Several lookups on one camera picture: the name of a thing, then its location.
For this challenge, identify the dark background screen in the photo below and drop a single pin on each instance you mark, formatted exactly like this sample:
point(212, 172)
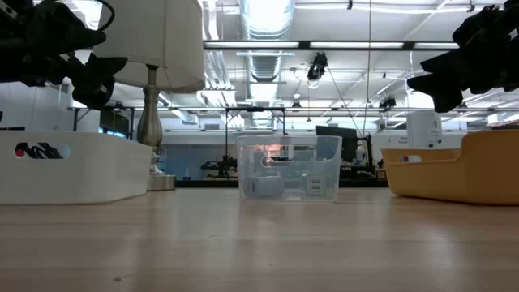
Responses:
point(115, 121)

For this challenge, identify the overhead light bar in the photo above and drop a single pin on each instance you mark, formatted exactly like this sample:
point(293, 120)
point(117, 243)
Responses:
point(251, 44)

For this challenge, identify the black background frame stand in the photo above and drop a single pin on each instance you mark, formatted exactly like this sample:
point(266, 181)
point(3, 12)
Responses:
point(225, 142)

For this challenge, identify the lavender wall charger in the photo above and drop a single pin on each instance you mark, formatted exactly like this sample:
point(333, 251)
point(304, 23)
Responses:
point(265, 186)

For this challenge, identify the black background monitor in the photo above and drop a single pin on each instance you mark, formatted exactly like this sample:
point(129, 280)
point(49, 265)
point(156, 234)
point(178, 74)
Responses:
point(348, 146)

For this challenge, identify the green wall charger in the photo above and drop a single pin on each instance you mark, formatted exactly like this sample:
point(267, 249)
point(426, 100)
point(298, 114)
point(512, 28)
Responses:
point(314, 184)

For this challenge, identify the white shade table lamp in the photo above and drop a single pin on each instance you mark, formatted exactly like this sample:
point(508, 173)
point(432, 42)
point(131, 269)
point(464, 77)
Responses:
point(162, 40)

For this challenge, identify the silver ceiling duct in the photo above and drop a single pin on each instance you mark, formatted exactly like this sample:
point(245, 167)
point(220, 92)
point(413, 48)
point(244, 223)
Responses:
point(265, 69)

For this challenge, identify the clear plastic bin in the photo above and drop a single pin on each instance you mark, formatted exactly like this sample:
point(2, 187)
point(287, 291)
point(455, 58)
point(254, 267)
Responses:
point(247, 162)

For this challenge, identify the white background pillar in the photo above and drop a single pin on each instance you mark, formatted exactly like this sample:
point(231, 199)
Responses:
point(423, 130)

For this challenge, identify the yellow plastic bin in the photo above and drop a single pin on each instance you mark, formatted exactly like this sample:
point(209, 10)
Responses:
point(466, 178)

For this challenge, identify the white plastic bin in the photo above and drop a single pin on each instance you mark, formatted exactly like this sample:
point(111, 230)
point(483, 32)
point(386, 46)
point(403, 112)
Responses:
point(81, 170)

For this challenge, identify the black hanging ceiling camera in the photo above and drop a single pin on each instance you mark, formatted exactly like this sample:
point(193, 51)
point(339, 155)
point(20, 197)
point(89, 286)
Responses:
point(317, 67)

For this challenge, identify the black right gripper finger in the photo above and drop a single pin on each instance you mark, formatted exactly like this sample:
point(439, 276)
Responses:
point(446, 65)
point(442, 93)

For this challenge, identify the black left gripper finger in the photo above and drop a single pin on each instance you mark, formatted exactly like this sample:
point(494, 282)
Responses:
point(107, 67)
point(93, 93)

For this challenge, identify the black background robot arm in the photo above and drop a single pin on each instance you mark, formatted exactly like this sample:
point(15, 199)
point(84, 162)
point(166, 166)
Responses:
point(221, 165)

